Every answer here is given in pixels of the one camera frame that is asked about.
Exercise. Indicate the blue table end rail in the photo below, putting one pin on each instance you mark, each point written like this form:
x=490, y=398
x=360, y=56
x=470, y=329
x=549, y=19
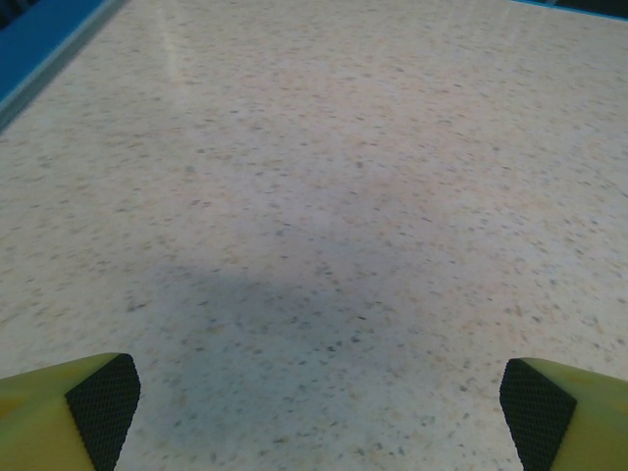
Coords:
x=579, y=6

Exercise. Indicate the left blue table side rail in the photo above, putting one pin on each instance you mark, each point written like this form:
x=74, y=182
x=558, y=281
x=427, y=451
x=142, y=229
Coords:
x=39, y=49

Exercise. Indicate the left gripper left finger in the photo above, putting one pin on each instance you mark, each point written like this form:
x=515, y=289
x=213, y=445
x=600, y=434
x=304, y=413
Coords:
x=54, y=422

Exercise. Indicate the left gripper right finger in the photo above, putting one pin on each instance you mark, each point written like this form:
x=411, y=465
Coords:
x=579, y=422

